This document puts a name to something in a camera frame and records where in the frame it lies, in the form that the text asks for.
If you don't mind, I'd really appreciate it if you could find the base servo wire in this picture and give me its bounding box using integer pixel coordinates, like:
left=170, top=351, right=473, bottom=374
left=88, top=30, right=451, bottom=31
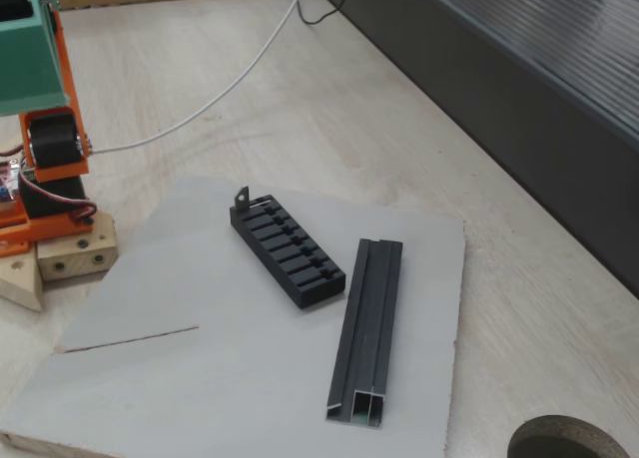
left=18, top=171, right=100, bottom=227

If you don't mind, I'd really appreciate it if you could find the red controller circuit board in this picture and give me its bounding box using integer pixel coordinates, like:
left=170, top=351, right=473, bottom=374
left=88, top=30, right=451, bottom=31
left=0, top=153, right=22, bottom=211

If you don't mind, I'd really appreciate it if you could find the wooden block with screw holes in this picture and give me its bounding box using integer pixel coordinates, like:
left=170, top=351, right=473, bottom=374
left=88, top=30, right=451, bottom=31
left=37, top=213, right=119, bottom=282

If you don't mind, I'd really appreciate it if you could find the black aluminium profile rail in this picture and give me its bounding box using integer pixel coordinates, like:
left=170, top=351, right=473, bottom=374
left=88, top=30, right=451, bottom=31
left=325, top=237, right=404, bottom=427

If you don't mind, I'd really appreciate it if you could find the grey painted wooden board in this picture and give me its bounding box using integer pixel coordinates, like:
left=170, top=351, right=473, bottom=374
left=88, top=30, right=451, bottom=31
left=0, top=176, right=466, bottom=458

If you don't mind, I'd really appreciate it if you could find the small grey metal angle bracket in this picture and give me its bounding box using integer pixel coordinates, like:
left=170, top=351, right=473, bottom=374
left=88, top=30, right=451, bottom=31
left=234, top=186, right=275, bottom=213

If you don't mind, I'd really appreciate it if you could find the black slotted rack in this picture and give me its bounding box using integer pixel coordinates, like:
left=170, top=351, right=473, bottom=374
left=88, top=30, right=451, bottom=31
left=229, top=194, right=347, bottom=310

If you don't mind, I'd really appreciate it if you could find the wooden base plank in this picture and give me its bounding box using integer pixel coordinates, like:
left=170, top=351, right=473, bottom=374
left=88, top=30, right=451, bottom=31
left=0, top=242, right=45, bottom=313

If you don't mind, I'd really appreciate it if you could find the white USB cable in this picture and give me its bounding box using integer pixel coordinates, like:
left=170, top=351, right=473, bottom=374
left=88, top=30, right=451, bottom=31
left=91, top=0, right=310, bottom=155

